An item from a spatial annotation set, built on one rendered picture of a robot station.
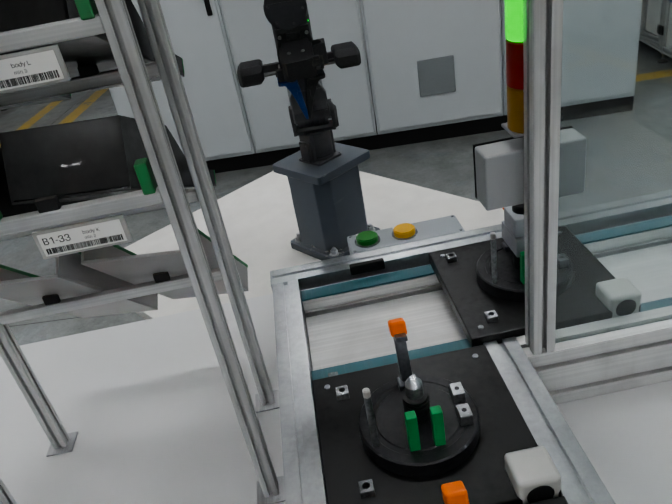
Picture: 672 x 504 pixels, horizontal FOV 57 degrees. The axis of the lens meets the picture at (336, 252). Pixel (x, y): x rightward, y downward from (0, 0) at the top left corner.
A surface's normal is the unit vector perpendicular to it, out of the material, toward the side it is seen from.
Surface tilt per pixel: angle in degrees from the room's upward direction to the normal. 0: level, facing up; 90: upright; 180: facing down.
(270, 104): 90
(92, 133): 65
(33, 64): 90
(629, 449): 0
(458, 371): 0
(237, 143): 90
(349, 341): 0
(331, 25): 90
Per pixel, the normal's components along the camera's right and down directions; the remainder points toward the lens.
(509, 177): 0.12, 0.50
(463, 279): -0.16, -0.84
